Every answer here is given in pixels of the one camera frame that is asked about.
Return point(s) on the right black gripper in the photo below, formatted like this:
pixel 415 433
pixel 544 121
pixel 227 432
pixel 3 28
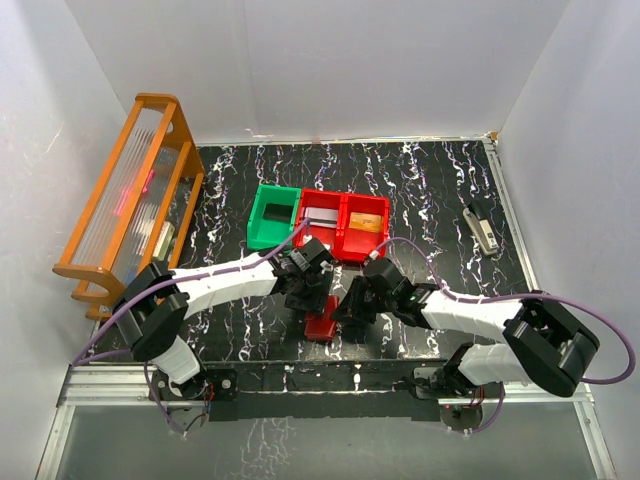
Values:
pixel 357 307

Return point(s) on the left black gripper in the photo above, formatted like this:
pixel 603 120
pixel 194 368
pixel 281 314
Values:
pixel 308 301

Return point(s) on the red leather card holder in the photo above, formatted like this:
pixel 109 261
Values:
pixel 321 327

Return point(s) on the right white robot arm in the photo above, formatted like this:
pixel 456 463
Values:
pixel 530 340

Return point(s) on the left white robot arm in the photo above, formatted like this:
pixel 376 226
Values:
pixel 150 312

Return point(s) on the grey striped card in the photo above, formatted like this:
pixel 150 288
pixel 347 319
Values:
pixel 321 217

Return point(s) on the orange card in bin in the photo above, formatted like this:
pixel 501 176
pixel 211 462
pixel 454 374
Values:
pixel 367 222

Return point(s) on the red bin right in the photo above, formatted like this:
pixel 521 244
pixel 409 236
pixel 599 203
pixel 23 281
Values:
pixel 358 244

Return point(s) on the red bin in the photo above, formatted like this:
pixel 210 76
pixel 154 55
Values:
pixel 331 237
pixel 358 244

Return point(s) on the red bin left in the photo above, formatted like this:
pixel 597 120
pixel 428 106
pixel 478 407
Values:
pixel 331 237

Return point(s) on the green plastic bin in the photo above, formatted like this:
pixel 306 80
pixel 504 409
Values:
pixel 273 216

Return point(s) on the black grey stapler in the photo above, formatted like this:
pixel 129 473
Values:
pixel 478 222

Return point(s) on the beige box in rack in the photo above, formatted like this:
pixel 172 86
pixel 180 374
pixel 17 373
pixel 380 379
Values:
pixel 164 241

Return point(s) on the orange wooden rack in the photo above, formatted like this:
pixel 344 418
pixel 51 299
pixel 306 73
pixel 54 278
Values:
pixel 153 174

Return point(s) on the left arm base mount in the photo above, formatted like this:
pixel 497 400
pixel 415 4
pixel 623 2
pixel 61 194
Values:
pixel 214 390

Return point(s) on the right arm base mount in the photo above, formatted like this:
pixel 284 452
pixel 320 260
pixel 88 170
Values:
pixel 465 418

